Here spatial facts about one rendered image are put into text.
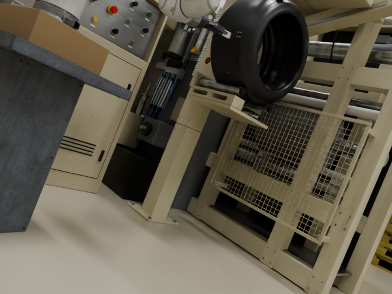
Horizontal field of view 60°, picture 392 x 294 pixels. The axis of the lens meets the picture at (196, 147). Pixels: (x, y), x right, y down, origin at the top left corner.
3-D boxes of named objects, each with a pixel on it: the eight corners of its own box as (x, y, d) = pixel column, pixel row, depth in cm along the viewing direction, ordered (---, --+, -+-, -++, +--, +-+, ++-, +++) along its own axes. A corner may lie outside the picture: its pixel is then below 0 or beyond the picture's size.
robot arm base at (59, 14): (52, 17, 109) (58, 1, 109) (14, 11, 120) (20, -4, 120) (94, 42, 125) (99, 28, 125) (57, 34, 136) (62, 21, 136)
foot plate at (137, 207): (126, 203, 225) (127, 200, 225) (157, 209, 243) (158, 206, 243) (147, 221, 205) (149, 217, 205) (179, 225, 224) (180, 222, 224)
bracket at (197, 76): (188, 85, 205) (195, 70, 205) (228, 107, 233) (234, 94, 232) (192, 86, 203) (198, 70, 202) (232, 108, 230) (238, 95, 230)
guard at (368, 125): (207, 184, 244) (244, 93, 242) (209, 184, 246) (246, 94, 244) (319, 245, 179) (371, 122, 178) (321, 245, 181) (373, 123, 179)
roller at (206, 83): (199, 77, 205) (204, 79, 208) (197, 85, 206) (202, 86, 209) (241, 87, 180) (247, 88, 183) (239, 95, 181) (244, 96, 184)
